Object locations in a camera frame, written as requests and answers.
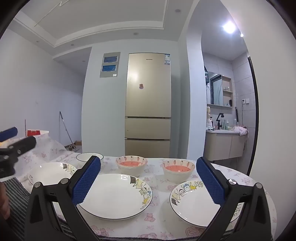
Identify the small cardboard box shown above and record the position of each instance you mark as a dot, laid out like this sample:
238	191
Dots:
78	143

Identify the pink strawberry bowl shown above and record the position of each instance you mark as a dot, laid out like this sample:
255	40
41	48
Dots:
130	170

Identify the gold refrigerator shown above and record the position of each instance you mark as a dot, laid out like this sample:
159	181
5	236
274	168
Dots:
148	92

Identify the pink cloth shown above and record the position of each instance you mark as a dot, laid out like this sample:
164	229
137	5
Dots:
240	131

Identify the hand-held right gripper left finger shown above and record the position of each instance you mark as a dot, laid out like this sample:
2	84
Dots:
86	180

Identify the thin rod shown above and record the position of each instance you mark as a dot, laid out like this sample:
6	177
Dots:
25	127

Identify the red box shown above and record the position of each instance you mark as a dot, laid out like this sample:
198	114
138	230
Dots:
33	133

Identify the wall socket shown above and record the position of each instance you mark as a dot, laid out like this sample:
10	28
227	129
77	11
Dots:
245	101

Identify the bathroom mirror cabinet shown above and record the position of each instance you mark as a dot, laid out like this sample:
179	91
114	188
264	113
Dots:
217	90

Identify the black faucet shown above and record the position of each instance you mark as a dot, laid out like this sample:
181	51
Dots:
219	120

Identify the cream plush toy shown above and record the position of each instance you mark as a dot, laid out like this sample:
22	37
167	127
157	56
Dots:
209	115

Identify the pink printed tablecloth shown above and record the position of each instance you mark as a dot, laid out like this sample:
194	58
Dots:
159	185

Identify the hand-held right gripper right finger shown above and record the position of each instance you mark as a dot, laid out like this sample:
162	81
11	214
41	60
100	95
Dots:
210	180

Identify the mop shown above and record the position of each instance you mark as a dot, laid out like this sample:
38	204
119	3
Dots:
66	129

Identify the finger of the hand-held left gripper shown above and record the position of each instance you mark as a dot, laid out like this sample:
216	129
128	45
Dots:
24	143
9	134

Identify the fridge label sticker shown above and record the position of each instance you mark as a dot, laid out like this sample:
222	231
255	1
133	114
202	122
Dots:
167	59

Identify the black framed sliding door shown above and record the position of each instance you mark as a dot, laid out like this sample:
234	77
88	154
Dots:
254	115

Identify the beige vanity cabinet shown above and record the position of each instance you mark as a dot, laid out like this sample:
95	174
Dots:
219	143

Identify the grey wall panel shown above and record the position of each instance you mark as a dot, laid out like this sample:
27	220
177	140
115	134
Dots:
109	66

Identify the white ribbed bowl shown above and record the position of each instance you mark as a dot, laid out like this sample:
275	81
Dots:
178	176

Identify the person's left hand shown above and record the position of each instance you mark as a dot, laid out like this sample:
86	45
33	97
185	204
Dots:
3	201

